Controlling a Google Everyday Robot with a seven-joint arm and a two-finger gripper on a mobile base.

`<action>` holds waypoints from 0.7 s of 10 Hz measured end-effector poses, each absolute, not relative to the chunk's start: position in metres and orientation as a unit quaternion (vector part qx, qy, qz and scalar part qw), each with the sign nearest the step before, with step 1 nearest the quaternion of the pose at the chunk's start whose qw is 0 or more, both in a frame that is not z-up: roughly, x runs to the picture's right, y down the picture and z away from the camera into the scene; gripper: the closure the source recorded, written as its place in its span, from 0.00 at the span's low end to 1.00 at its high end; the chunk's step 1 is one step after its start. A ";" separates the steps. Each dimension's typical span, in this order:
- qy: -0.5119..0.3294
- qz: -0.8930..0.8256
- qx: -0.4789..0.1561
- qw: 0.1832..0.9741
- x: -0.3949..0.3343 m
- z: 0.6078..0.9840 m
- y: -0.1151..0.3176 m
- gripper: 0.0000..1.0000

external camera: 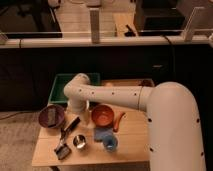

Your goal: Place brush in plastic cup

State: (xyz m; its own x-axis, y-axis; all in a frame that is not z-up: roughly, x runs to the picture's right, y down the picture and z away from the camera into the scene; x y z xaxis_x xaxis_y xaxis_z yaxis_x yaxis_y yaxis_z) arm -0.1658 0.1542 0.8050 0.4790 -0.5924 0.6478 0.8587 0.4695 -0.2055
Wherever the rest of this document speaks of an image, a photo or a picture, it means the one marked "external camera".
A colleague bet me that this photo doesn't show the white horizontal rail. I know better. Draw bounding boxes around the white horizontal rail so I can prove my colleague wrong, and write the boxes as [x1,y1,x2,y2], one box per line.
[0,35,213,49]

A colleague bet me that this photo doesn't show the white upright post centre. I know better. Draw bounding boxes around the white upright post centre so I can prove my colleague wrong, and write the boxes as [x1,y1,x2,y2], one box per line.
[90,8,100,44]

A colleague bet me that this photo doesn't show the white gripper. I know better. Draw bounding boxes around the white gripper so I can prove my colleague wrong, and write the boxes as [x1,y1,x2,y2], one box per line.
[67,99,89,115]

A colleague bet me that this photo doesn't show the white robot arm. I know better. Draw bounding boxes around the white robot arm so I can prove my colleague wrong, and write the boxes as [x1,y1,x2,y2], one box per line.
[64,73,207,171]

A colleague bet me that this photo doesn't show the black object on floor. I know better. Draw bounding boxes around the black object on floor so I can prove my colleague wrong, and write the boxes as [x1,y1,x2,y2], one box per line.
[124,25,136,37]

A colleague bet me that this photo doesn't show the green plastic tray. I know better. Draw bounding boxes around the green plastic tray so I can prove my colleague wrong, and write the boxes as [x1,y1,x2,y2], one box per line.
[48,73,101,106]

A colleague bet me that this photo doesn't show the orange carrot toy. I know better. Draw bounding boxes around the orange carrot toy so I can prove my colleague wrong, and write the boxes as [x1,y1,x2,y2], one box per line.
[113,112,125,132]

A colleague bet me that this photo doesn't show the purple bowl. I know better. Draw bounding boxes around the purple bowl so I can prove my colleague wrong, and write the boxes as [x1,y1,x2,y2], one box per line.
[38,104,65,128]

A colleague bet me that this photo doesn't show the orange bowl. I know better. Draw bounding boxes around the orange bowl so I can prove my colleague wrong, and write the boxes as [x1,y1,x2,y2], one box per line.
[91,105,114,127]

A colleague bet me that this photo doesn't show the blue cloth under cup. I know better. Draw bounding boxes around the blue cloth under cup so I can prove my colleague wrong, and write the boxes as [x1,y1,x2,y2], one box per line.
[94,127,113,142]

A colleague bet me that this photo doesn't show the metal spoon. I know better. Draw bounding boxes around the metal spoon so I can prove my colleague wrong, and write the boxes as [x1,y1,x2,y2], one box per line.
[60,129,65,140]

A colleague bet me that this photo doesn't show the blue plastic cup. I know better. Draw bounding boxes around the blue plastic cup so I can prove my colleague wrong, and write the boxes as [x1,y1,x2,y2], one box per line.
[102,135,118,151]

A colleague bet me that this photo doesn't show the white upright post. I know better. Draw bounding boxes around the white upright post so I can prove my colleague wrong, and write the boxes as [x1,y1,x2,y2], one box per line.
[181,7,205,41]
[90,8,100,44]

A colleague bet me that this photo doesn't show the small steel cup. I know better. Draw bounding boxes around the small steel cup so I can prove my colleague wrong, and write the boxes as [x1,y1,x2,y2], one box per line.
[73,135,86,149]

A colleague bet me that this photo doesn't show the white upright post right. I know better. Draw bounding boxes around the white upright post right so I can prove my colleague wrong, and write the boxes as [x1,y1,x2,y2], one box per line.
[181,7,205,41]

